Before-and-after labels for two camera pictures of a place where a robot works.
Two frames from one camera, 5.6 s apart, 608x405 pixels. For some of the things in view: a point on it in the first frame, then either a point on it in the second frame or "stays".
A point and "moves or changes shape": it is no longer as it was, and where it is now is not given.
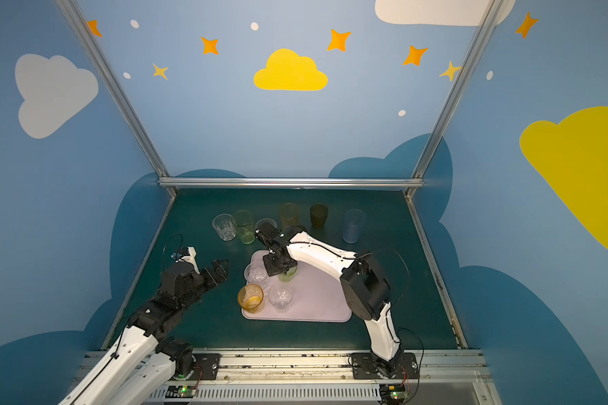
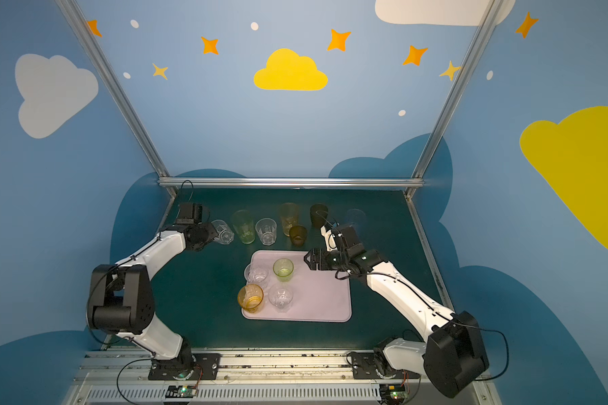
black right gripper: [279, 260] to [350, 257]
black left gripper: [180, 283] to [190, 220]
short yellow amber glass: [251, 298] stays
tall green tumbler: [245, 222] stays
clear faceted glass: [255, 273] stays
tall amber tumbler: [290, 213] stays
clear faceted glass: [225, 226] moves or changes shape
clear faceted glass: [280, 298] stays
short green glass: [289, 276] stays
